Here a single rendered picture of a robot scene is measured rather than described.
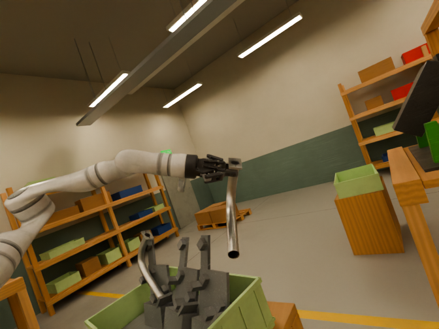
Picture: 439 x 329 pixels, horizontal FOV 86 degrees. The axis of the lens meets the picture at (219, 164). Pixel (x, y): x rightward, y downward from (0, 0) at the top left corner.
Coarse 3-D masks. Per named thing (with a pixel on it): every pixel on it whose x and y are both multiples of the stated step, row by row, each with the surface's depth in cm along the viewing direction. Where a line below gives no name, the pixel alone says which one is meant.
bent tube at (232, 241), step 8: (232, 160) 73; (240, 160) 73; (232, 168) 70; (240, 168) 70; (232, 184) 75; (232, 192) 75; (232, 200) 75; (232, 208) 73; (232, 216) 70; (232, 224) 67; (232, 232) 64; (232, 240) 62; (232, 248) 59; (232, 256) 60
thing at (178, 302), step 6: (180, 270) 95; (168, 276) 93; (174, 276) 94; (180, 276) 93; (168, 282) 91; (174, 282) 93; (180, 282) 94; (186, 294) 86; (192, 294) 86; (174, 300) 85; (180, 300) 85; (186, 300) 85; (192, 300) 85; (174, 306) 84; (180, 306) 84
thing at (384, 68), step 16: (416, 48) 443; (384, 64) 474; (416, 64) 440; (368, 80) 488; (400, 96) 470; (352, 112) 552; (368, 112) 495; (384, 128) 493; (368, 160) 515; (384, 160) 505
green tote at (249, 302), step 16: (176, 272) 117; (144, 288) 112; (240, 288) 87; (256, 288) 78; (112, 304) 102; (128, 304) 106; (240, 304) 72; (256, 304) 77; (96, 320) 96; (112, 320) 100; (128, 320) 104; (224, 320) 67; (240, 320) 71; (256, 320) 75; (272, 320) 79
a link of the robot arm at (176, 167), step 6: (174, 156) 70; (180, 156) 70; (168, 162) 69; (174, 162) 69; (180, 162) 69; (168, 168) 69; (174, 168) 69; (180, 168) 69; (168, 174) 71; (174, 174) 70; (180, 174) 70; (180, 180) 73; (180, 186) 72
